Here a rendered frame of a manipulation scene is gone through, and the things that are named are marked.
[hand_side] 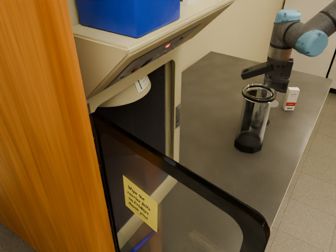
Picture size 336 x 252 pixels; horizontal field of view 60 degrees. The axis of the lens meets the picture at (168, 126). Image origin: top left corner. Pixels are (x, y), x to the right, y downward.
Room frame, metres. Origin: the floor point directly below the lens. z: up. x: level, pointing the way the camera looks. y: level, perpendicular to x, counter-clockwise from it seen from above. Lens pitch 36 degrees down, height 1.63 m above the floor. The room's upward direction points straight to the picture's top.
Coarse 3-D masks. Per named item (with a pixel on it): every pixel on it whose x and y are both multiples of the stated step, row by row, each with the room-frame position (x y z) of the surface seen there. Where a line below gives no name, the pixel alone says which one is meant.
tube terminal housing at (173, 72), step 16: (176, 48) 0.63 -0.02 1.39; (160, 64) 0.57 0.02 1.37; (176, 64) 0.63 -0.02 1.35; (128, 80) 0.48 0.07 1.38; (176, 80) 0.63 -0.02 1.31; (96, 96) 0.42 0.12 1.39; (176, 96) 0.63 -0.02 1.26; (176, 128) 0.63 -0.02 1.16; (176, 144) 0.63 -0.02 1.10; (176, 160) 0.63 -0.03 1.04
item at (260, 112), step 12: (252, 84) 0.87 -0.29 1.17; (252, 96) 0.79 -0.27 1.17; (264, 96) 0.85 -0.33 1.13; (252, 108) 0.79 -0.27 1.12; (264, 108) 0.78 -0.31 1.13; (240, 120) 0.82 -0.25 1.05; (252, 120) 0.79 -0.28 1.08; (264, 120) 0.79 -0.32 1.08; (240, 132) 0.81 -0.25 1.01; (252, 132) 0.78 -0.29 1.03; (252, 144) 0.78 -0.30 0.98
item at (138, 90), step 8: (144, 80) 0.56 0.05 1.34; (128, 88) 0.52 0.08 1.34; (136, 88) 0.53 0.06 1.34; (144, 88) 0.55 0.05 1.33; (112, 96) 0.51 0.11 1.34; (120, 96) 0.51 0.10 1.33; (128, 96) 0.52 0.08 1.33; (136, 96) 0.52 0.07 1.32; (104, 104) 0.50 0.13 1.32; (112, 104) 0.50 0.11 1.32; (120, 104) 0.50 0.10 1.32
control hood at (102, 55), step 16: (208, 0) 0.54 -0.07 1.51; (224, 0) 0.54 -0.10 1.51; (192, 16) 0.45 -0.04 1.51; (208, 16) 0.51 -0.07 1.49; (80, 32) 0.37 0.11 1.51; (96, 32) 0.37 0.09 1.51; (112, 32) 0.37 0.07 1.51; (160, 32) 0.38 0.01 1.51; (176, 32) 0.41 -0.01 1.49; (192, 32) 0.55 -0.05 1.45; (80, 48) 0.36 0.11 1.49; (96, 48) 0.34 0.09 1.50; (112, 48) 0.33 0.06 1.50; (128, 48) 0.32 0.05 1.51; (144, 48) 0.35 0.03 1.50; (80, 64) 0.36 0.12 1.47; (96, 64) 0.35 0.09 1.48; (112, 64) 0.33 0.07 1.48; (128, 64) 0.36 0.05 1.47; (96, 80) 0.35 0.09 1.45; (112, 80) 0.38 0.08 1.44
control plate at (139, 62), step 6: (192, 30) 0.51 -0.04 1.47; (180, 36) 0.47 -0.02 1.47; (186, 36) 0.53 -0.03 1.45; (168, 42) 0.43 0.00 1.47; (174, 42) 0.48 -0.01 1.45; (156, 48) 0.40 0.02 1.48; (162, 48) 0.44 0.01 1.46; (168, 48) 0.50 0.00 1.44; (144, 54) 0.38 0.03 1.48; (150, 54) 0.41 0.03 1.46; (156, 54) 0.46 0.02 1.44; (162, 54) 0.51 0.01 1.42; (138, 60) 0.38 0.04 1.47; (144, 60) 0.42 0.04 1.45; (150, 60) 0.47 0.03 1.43; (132, 66) 0.39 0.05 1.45; (138, 66) 0.43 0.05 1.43; (126, 72) 0.40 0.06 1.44; (120, 78) 0.41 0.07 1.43
